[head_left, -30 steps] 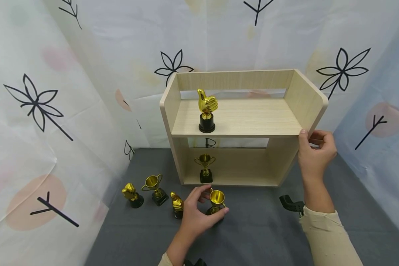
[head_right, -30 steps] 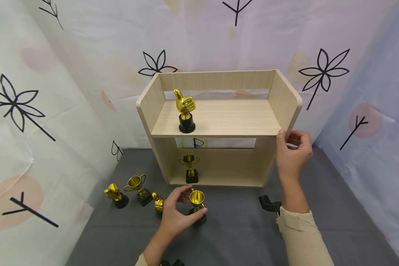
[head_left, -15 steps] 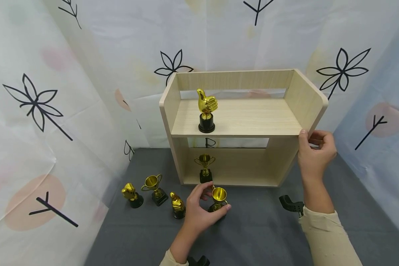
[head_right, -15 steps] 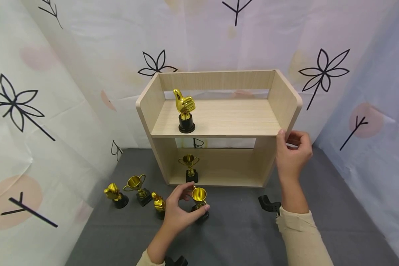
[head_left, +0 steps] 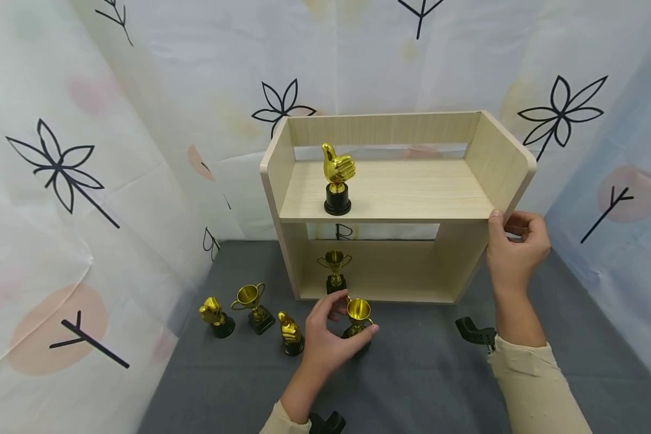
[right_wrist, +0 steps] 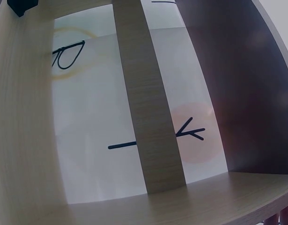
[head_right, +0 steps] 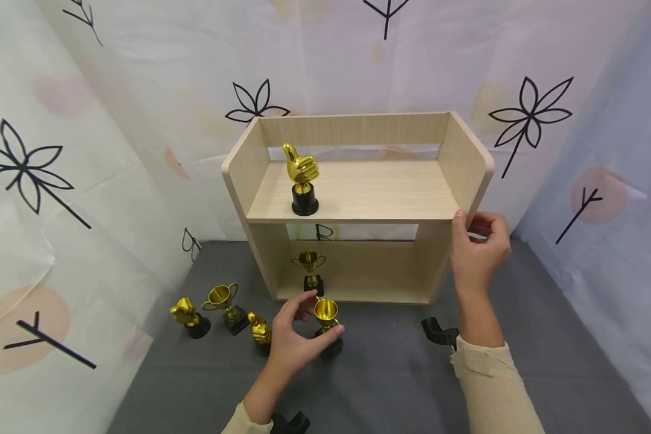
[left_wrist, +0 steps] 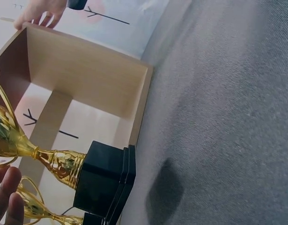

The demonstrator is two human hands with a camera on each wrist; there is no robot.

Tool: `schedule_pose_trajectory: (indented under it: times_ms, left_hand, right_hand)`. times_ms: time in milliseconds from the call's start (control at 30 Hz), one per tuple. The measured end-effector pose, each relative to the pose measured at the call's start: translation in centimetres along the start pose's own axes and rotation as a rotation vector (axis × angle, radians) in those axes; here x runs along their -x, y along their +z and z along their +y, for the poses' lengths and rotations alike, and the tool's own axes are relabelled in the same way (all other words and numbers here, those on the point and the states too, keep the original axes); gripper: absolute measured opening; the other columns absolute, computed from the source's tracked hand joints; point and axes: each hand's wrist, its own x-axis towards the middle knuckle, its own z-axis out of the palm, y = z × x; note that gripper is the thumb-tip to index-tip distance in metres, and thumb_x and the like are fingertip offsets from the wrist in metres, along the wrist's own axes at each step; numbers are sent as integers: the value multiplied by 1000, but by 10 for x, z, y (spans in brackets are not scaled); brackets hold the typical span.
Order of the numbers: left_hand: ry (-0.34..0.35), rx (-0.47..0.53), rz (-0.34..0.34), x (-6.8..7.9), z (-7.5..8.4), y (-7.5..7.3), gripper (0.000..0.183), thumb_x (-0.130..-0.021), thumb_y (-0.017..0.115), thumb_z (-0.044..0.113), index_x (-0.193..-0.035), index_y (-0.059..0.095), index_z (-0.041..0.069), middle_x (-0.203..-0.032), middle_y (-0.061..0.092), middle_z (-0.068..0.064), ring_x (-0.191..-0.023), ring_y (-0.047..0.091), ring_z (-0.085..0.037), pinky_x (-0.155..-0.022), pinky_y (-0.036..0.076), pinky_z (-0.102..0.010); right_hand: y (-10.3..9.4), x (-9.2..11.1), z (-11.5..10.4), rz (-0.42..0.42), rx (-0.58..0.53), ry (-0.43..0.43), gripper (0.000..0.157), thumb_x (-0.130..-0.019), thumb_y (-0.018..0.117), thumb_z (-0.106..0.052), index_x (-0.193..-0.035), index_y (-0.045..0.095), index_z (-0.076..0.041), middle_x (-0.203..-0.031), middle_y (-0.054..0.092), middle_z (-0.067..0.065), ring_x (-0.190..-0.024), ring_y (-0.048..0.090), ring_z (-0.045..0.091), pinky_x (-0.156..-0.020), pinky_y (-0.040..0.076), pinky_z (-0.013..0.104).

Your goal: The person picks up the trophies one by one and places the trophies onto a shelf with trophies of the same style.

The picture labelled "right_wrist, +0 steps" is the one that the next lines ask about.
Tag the black angular block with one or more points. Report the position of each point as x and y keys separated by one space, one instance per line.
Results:
x=20 y=6

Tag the person's right hand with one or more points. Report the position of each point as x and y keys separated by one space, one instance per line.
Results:
x=287 y=217

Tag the person's right fingers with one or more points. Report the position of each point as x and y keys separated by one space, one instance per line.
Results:
x=287 y=218

